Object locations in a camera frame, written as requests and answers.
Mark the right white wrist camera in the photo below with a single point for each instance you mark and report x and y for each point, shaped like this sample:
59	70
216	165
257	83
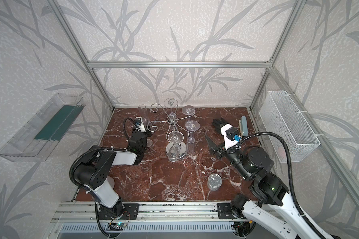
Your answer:
231	136

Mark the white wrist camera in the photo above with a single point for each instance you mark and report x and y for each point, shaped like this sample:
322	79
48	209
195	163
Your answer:
231	136
141	124

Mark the clear plastic wall tray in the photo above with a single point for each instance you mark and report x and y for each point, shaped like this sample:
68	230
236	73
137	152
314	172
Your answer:
22	147

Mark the black glove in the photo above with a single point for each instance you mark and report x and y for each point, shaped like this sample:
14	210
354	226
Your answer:
218	124

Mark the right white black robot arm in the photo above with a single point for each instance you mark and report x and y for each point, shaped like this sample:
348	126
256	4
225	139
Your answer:
254	164

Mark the white wire mesh basket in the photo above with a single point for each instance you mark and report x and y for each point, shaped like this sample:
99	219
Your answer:
281	116

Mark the silver wire wine glass rack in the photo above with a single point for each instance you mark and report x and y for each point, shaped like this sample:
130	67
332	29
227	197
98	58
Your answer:
172	120

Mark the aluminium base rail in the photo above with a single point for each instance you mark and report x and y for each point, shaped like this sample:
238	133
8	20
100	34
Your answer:
164	217

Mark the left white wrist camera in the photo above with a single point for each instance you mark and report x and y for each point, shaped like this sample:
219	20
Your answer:
141	124

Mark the aluminium frame crossbar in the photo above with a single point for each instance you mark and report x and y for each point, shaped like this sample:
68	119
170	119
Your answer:
178	64

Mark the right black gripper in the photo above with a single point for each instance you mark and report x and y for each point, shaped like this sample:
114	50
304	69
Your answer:
220	146

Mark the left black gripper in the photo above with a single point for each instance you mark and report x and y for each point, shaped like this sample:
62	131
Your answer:
144	134

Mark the green mat in tray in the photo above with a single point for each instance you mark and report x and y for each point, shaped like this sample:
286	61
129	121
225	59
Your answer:
60	123

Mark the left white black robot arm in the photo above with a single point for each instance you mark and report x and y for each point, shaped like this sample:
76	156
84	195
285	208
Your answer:
91	169

